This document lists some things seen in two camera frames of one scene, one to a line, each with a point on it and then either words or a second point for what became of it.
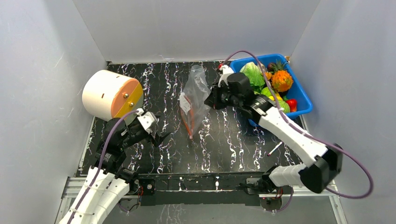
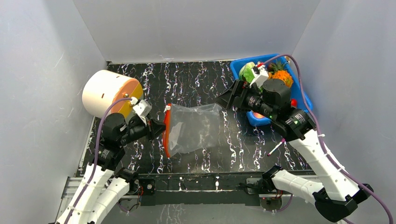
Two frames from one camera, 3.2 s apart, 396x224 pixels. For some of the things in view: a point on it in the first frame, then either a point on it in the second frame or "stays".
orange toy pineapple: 281,80 stays
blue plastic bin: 297,92 stays
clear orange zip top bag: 193,99 -> 190,128
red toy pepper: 293,103 stays
